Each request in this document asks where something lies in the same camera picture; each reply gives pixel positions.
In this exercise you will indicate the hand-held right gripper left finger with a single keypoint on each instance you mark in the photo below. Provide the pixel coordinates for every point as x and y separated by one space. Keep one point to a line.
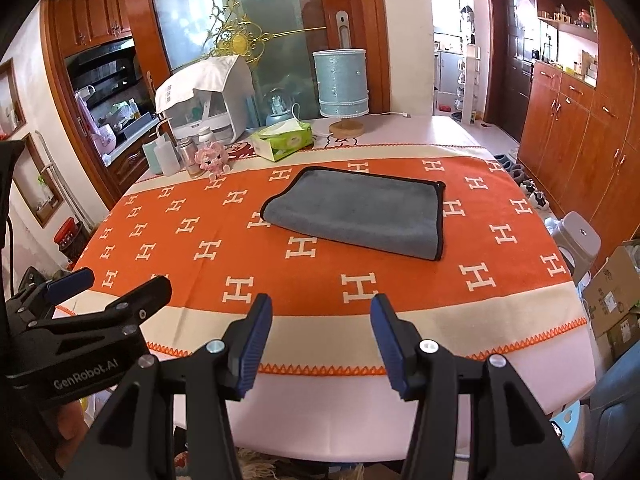
254 347

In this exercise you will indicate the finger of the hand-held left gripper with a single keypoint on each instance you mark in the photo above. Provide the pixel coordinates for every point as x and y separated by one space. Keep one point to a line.
145 292
70 281

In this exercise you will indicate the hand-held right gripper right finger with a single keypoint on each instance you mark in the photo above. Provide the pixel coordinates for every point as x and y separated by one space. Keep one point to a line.
392 352

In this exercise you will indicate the grey towel with black trim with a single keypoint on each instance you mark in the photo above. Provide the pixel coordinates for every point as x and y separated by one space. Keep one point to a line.
360 210

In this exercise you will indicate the person's left hand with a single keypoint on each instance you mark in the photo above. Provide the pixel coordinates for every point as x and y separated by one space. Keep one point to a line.
67 422

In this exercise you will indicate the orange patterned blanket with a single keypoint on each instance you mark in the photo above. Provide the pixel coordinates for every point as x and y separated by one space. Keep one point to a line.
165 270

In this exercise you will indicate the red lidded jar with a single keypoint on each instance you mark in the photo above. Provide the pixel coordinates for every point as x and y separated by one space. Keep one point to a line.
70 240

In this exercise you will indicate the beige fringed rug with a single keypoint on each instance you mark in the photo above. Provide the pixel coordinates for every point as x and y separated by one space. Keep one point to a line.
300 465

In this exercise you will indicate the pale green squeeze bottle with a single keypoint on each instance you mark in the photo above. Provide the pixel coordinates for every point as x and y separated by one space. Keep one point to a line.
160 157

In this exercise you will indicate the glass jar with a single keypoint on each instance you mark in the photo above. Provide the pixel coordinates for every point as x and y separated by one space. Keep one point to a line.
192 160

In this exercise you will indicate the pink kettle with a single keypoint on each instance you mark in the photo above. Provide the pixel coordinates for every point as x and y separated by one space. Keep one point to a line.
105 140

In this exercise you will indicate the pink toy figure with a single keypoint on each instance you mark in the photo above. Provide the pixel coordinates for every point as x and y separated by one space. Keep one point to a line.
212 157

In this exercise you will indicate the white pill bottle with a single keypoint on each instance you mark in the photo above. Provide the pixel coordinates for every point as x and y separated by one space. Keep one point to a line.
205 137

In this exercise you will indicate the white countertop appliance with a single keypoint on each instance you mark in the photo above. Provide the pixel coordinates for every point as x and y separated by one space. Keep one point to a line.
220 120

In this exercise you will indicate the light blue foam mat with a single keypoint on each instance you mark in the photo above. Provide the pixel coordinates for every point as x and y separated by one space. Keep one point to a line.
567 425

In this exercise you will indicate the green tissue box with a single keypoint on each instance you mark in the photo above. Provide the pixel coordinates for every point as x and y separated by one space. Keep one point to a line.
285 142

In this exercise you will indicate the grey sneakers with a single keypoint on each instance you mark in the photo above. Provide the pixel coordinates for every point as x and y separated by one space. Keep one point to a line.
535 195

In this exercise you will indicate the grey plastic stool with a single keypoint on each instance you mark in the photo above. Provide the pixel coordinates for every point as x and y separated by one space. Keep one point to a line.
580 240

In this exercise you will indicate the grey slippers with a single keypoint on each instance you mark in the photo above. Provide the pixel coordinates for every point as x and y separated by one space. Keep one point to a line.
500 161

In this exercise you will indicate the cardboard box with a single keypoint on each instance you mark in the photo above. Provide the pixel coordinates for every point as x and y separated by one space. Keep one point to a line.
612 285
620 345

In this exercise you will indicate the snow globe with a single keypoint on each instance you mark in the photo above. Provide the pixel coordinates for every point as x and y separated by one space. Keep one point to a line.
277 105

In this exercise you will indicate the blue chair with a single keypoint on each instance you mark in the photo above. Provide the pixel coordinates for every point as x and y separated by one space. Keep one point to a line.
615 410

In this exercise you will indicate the white cloth cover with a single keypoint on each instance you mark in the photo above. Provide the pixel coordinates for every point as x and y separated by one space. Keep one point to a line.
220 75

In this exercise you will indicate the blue table lamp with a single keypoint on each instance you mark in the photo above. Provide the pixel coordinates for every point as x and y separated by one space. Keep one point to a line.
340 80

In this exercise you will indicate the white shoe rack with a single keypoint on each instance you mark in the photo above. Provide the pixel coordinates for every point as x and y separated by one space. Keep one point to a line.
472 85

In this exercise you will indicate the tall wooden cabinet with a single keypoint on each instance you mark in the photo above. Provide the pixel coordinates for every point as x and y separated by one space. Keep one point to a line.
565 125

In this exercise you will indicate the glass sliding door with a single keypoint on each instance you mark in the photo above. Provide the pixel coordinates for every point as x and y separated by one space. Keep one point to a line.
200 10

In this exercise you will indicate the dark entry door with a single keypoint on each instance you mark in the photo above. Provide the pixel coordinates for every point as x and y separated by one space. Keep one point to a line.
515 60

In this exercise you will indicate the wooden picture frame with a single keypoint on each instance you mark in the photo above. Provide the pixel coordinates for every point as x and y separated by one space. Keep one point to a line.
19 95
55 195

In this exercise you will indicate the wooden kitchen wall cabinet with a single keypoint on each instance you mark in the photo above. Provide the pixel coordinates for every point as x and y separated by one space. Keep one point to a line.
95 15

